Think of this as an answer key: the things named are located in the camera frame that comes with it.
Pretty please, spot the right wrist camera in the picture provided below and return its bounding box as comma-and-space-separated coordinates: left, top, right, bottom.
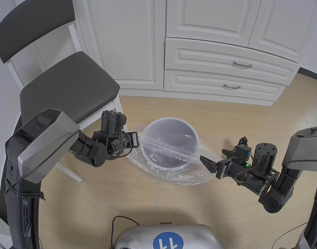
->
235, 136, 253, 164

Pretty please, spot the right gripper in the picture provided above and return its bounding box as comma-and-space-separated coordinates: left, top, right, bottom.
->
200, 148, 252, 182

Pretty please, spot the white wardrobe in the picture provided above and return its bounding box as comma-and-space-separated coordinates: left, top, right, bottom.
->
70, 0, 317, 108

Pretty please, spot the white trash bin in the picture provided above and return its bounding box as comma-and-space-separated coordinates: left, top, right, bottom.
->
142, 116, 200, 171

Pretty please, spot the white chair grey seat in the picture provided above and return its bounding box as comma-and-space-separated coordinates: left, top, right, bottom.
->
0, 0, 124, 183

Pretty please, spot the black cable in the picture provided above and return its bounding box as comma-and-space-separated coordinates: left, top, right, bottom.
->
111, 215, 142, 249

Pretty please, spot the clear plastic bag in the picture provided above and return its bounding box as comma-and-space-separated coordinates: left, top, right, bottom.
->
126, 125, 216, 187

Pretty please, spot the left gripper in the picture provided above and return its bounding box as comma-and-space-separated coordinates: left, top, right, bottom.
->
118, 131, 140, 154

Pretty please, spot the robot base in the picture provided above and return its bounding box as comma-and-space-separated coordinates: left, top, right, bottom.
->
114, 221, 222, 249

